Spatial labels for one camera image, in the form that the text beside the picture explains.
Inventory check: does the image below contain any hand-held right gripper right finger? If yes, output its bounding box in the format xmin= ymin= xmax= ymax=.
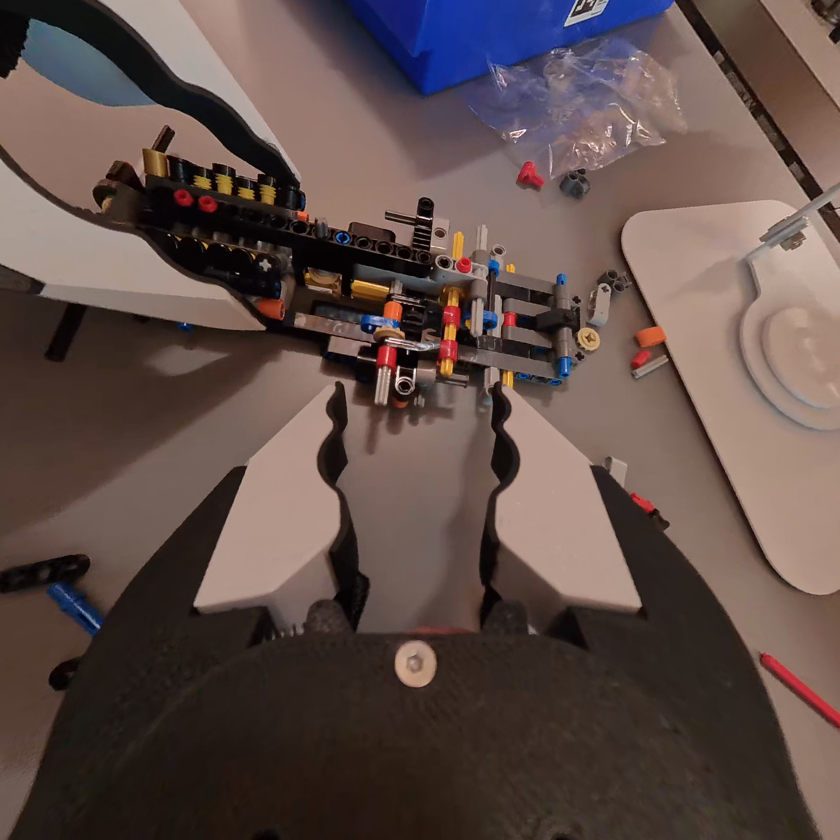
xmin=481 ymin=384 xmax=642 ymax=632

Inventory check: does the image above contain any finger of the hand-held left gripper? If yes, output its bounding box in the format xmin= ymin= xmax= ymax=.
xmin=0 ymin=146 xmax=269 ymax=332
xmin=25 ymin=0 xmax=306 ymax=201

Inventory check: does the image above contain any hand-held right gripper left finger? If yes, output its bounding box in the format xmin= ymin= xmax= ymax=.
xmin=193 ymin=382 xmax=370 ymax=632

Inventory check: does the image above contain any multicoloured lego chassis assembly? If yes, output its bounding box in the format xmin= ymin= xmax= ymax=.
xmin=92 ymin=125 xmax=585 ymax=411

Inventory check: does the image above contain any black and red lego connector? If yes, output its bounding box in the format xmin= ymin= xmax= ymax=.
xmin=630 ymin=492 xmax=670 ymax=531

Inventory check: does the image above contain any blue lego pin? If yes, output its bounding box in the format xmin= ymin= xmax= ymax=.
xmin=47 ymin=583 xmax=106 ymax=634

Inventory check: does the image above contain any red lego axle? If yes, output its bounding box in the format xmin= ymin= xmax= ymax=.
xmin=760 ymin=651 xmax=840 ymax=728

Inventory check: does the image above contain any white stand base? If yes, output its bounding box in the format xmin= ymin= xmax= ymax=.
xmin=620 ymin=200 xmax=840 ymax=595

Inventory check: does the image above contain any blue plastic storage bin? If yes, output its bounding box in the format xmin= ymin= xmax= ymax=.
xmin=344 ymin=0 xmax=677 ymax=96

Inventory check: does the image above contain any clear plastic bag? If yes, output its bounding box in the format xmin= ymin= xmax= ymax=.
xmin=469 ymin=36 xmax=690 ymax=178

